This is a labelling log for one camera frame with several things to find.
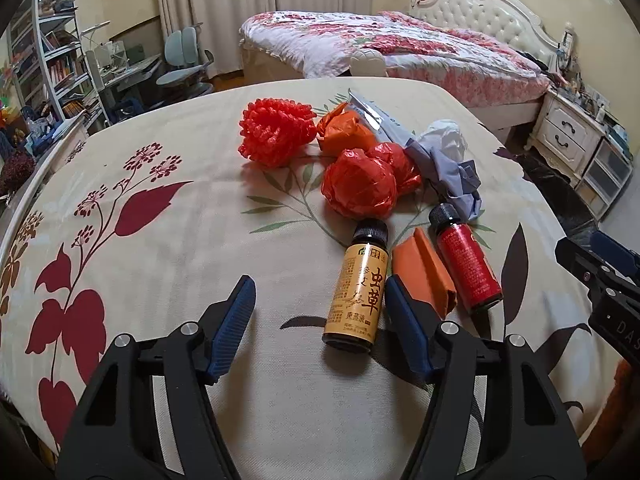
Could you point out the red label small bottle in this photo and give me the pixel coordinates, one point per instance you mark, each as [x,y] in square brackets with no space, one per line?
[470,265]

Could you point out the clutter of nightstand bottles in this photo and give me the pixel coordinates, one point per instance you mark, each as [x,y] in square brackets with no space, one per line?
[580,85]

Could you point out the white blue toothpaste tube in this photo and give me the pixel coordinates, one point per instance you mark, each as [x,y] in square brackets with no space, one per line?
[377,117]

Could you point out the dark red dried flowers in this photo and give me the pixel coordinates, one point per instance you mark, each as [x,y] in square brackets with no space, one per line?
[17,172]

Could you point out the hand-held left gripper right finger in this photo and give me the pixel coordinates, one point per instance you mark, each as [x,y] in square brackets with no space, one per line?
[407,325]

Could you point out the pink floral quilt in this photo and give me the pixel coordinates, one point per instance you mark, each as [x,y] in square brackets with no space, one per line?
[400,50]

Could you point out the white bed rail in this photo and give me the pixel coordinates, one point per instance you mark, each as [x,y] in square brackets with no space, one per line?
[40,170]

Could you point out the white bookshelf with books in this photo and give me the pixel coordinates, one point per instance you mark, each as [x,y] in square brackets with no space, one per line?
[55,60]

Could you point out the grey study desk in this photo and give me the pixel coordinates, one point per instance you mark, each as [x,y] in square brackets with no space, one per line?
[125,77]

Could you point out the white tufted bed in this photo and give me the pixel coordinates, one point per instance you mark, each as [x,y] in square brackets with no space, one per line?
[480,15]

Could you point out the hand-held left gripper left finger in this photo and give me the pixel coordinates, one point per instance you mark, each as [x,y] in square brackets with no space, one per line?
[232,325]

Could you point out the lavender paper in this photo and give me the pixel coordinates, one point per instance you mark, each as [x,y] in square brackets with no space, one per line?
[457,182]

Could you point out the foam fruit net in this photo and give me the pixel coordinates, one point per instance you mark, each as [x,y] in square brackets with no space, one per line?
[275,130]

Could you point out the red plastic bag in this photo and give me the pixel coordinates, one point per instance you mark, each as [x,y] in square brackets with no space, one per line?
[357,185]
[402,162]

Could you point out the orange small carton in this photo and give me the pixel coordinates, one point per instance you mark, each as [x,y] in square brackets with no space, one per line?
[420,275]

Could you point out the orange plastic bag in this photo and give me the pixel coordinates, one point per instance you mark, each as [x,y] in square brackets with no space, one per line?
[345,132]

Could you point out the beige curtains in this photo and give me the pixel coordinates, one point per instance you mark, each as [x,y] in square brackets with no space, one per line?
[235,5]

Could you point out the gold label brown bottle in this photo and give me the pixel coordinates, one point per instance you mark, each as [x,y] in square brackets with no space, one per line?
[355,290]

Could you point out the grey blue desk chair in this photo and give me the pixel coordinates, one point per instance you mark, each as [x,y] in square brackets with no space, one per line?
[182,60]

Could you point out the white nightstand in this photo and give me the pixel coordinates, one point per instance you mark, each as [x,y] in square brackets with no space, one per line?
[565,132]

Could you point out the clear plastic drawer unit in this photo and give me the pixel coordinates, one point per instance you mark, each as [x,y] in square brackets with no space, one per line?
[607,172]

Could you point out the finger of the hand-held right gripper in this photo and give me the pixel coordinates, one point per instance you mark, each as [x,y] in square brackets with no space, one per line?
[617,252]
[580,260]

